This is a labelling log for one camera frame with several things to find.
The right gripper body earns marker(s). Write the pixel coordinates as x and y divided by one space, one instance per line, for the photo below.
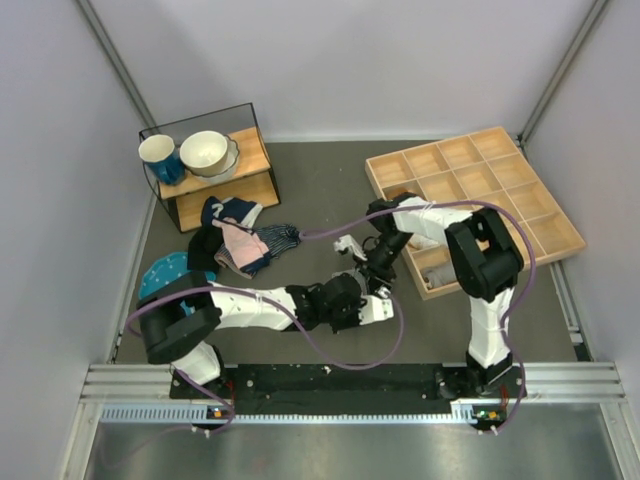
381 258

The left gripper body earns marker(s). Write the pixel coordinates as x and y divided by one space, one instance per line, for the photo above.
342 319

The grey underwear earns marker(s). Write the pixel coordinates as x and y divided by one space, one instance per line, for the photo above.
365 279

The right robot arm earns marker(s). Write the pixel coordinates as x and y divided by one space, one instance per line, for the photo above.
484 260

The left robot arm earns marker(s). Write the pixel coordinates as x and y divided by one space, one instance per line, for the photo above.
175 320

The white rolled garment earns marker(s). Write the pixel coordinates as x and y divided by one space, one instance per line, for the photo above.
419 242

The grey rolled garment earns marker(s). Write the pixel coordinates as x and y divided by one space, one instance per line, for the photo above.
439 276

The striped navy garment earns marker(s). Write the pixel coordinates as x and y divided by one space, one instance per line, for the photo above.
279 239

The pink garment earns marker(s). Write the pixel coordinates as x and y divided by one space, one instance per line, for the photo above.
241 246

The navy patterned garment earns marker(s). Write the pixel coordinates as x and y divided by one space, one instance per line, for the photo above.
241 211

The wooden compartment tray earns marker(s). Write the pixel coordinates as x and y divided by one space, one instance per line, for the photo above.
486 165

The teal dotted plate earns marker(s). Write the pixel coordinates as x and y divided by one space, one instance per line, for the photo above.
174 267

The scalloped white plate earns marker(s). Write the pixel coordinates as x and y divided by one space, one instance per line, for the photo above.
231 164

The cream bowl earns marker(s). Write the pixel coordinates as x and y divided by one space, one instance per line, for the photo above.
205 153

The blue mug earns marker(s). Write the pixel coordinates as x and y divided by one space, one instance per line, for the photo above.
159 155

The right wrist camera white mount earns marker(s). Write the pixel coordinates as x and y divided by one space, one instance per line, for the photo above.
346 244

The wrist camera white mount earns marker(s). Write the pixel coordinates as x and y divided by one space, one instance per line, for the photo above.
346 244
376 307

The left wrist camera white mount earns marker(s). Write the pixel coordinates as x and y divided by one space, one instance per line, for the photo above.
376 307

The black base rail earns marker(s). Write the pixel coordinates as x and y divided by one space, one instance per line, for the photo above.
316 389

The white cable duct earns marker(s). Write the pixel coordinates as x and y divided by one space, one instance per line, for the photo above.
215 415

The black wire wooden shelf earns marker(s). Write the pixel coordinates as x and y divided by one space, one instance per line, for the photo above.
249 175

